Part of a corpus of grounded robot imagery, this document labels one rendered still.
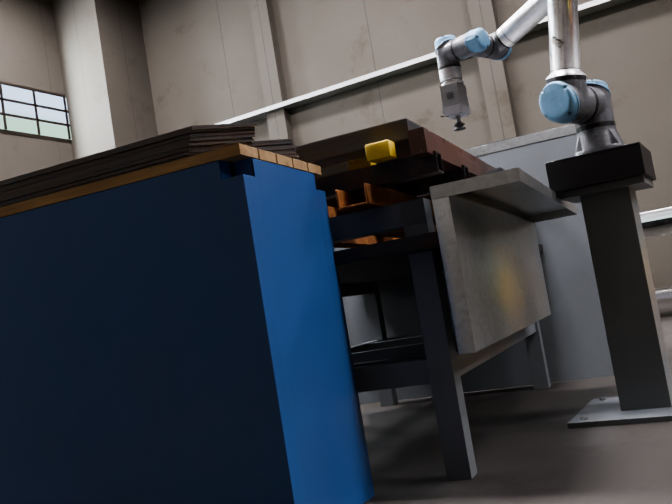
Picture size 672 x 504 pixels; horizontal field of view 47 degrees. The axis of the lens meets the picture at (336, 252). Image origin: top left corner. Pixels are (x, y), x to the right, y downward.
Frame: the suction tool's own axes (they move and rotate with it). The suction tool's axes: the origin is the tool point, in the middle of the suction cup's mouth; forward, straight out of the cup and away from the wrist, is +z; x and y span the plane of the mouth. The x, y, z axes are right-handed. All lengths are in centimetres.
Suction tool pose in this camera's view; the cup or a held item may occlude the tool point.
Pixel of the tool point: (459, 129)
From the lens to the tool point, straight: 265.7
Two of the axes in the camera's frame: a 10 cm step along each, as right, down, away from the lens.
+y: -5.0, 0.1, -8.7
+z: 1.5, 9.9, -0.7
